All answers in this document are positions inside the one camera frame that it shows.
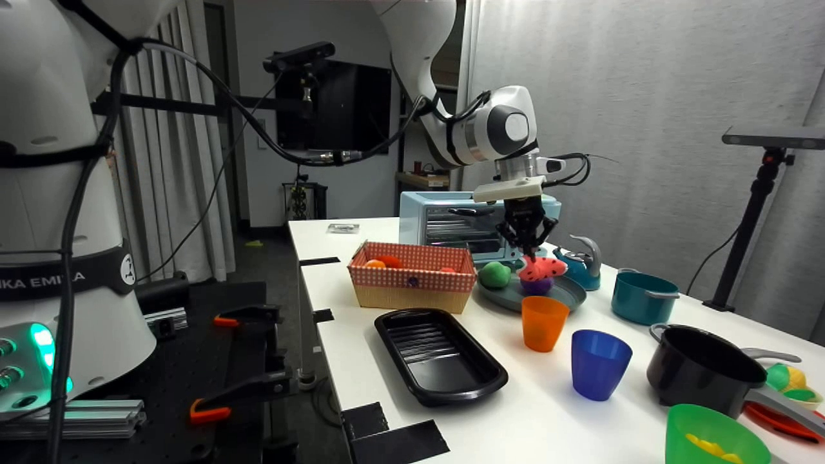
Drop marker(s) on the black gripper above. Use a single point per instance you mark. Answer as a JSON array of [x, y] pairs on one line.
[[525, 215]]

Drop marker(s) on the toy watermelon slice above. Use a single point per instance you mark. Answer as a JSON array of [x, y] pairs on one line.
[[542, 271]]

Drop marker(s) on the green toy pear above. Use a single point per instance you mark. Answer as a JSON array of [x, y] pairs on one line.
[[497, 274]]

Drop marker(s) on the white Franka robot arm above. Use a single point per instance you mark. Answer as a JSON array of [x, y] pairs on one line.
[[52, 215]]

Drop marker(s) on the grey plate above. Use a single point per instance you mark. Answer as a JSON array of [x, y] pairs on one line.
[[561, 297]]

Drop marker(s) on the orange plastic cup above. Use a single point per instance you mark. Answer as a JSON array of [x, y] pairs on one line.
[[542, 327]]

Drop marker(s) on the red checked basket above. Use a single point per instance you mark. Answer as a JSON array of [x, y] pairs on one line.
[[409, 289]]

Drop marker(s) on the blue plastic cup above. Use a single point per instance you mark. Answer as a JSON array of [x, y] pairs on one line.
[[600, 370]]

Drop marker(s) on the red plate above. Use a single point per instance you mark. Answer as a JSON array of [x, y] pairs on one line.
[[778, 425]]

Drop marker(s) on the purple toy fruit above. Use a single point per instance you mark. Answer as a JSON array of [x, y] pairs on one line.
[[534, 288]]

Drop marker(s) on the teal toy kettle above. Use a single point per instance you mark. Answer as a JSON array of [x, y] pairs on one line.
[[581, 274]]

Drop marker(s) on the light blue toy oven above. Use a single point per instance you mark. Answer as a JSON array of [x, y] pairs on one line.
[[447, 225]]

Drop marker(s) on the small orange toy piece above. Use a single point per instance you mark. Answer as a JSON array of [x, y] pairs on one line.
[[447, 271]]

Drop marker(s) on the teal pot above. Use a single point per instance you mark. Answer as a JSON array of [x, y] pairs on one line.
[[640, 301]]

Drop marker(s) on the white curtain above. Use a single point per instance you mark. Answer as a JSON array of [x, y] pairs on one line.
[[621, 129]]

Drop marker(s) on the red toy vegetable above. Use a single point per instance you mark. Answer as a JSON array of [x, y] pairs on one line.
[[394, 260]]

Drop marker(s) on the black rectangular tray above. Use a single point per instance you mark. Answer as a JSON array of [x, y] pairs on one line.
[[439, 358]]

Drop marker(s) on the orange toy fruit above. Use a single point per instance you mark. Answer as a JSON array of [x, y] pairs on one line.
[[376, 264]]

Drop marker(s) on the small clear item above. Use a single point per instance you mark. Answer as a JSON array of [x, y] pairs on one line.
[[345, 227]]

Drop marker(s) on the thin black tape strip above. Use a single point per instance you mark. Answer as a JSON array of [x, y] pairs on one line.
[[320, 262]]

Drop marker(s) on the black pot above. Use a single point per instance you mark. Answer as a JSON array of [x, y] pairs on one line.
[[698, 376]]

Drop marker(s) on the small black tape square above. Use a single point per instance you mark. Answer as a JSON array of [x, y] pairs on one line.
[[324, 316]]

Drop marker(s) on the black floor equipment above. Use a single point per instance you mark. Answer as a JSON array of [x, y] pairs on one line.
[[302, 199]]

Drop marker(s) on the large black tape patch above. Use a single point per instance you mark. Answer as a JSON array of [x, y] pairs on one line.
[[395, 443]]

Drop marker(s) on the green plastic bowl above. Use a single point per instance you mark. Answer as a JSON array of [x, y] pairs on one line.
[[700, 435]]

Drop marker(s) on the yellow toy food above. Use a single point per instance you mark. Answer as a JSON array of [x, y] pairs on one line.
[[712, 449]]

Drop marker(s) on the green toy piece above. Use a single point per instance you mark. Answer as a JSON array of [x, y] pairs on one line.
[[778, 377]]

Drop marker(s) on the yellow toy piece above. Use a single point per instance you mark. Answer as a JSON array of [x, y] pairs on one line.
[[797, 377]]

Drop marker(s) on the grey utensil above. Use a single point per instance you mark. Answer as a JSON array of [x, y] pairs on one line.
[[789, 412]]

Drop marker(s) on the black workbench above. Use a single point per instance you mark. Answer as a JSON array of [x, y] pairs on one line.
[[214, 351]]

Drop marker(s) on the grey curtain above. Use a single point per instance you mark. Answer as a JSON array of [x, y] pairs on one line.
[[190, 208]]

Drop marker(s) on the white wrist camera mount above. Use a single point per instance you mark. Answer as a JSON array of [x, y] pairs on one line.
[[510, 190]]

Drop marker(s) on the black camera on tripod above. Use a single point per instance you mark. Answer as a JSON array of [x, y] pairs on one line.
[[757, 198]]

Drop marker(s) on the black camera on stand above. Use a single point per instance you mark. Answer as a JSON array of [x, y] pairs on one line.
[[300, 56]]

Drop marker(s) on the black frame bar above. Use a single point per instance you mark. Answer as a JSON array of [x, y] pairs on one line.
[[190, 105]]

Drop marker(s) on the aluminium rail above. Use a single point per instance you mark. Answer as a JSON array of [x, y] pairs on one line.
[[95, 419]]

